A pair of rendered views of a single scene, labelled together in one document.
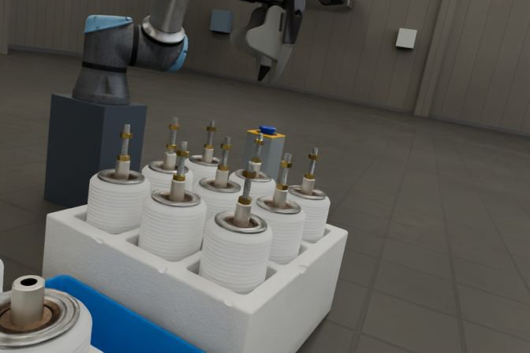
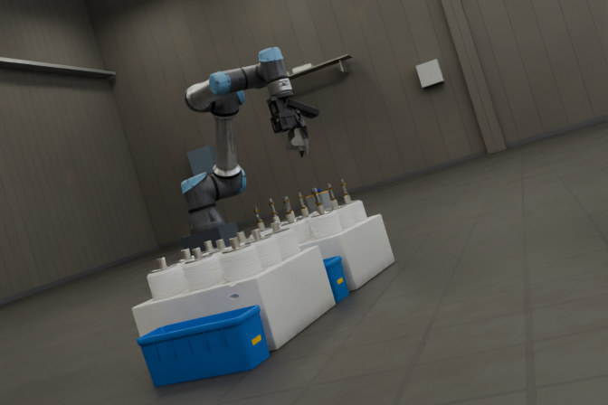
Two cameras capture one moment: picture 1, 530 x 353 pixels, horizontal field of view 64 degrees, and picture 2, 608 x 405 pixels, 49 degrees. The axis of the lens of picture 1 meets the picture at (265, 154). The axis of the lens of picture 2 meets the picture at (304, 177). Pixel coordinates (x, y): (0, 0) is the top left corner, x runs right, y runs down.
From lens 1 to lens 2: 1.62 m
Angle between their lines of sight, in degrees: 12
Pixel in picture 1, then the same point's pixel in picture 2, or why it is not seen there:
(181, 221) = (299, 226)
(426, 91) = (487, 120)
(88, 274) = not seen: hidden behind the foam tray
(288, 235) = (345, 215)
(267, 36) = (298, 139)
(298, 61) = (318, 161)
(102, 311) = not seen: hidden behind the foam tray
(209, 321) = (327, 249)
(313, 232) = (360, 218)
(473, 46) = (510, 44)
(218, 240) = (316, 221)
